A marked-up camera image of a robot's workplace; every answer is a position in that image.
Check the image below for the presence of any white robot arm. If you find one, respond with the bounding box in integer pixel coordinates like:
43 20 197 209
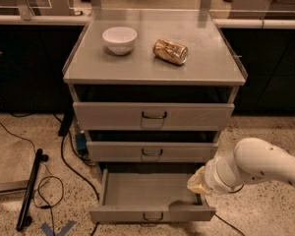
187 138 295 195

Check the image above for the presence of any grey bottom drawer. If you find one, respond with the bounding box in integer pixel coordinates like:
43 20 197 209
89 164 215 223

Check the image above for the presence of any black cable floor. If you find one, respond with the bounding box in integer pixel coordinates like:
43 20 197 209
203 185 247 236
52 113 100 236

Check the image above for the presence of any blue tape cross mark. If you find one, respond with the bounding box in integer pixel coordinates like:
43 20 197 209
40 219 77 236

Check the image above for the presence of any white ceramic bowl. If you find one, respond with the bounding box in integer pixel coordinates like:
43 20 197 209
102 27 138 55

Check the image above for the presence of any blue power box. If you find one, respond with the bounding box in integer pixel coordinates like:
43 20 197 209
75 133 88 152

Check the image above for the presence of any grey top drawer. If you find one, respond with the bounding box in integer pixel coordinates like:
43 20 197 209
73 102 234 131

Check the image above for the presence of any grey metal drawer cabinet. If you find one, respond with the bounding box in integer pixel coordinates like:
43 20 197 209
64 9 247 163

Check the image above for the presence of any black cable left floor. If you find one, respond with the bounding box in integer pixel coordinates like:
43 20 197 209
52 113 100 236

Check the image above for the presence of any grey drawer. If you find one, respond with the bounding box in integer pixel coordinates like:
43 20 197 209
87 142 218 163
73 102 234 131
89 164 215 223

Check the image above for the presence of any thin black looped cable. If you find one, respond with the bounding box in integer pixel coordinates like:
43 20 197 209
0 115 65 236

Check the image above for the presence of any grey middle drawer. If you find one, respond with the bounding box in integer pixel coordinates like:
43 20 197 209
87 142 218 163

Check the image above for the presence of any black cable right floor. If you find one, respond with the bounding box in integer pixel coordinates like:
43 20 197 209
203 185 247 236

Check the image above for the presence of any crushed gold soda can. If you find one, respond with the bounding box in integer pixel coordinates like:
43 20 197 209
152 39 189 66

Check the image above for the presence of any black stand leg with wheels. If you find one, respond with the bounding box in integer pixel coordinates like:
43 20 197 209
16 148 48 232

